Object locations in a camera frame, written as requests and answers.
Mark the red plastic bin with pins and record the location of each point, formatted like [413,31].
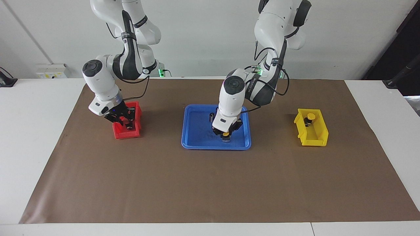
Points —
[126,133]

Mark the black background panel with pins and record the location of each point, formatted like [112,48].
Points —
[410,42]

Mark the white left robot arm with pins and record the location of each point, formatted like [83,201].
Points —
[231,101]

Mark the yellow plastic bin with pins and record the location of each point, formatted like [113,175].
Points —
[320,134]

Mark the black clamp base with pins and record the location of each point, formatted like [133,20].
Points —
[6,82]

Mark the white power socket box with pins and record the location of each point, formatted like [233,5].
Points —
[51,70]

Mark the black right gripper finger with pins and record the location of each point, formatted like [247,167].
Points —
[118,122]
[131,118]

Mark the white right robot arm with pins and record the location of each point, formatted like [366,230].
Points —
[101,82]

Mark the black cylindrical capacitor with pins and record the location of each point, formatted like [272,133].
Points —
[211,117]

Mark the brown table mat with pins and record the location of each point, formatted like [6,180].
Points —
[210,183]

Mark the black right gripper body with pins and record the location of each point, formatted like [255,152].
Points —
[119,113]

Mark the red push button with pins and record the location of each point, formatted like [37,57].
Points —
[130,127]

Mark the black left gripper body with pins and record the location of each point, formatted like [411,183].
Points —
[237,126]

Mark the black tripod stand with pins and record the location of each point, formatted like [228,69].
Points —
[393,82]

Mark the blue plastic tray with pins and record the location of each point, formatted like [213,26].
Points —
[197,127]

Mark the yellow push button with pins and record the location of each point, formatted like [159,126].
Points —
[226,134]
[311,116]

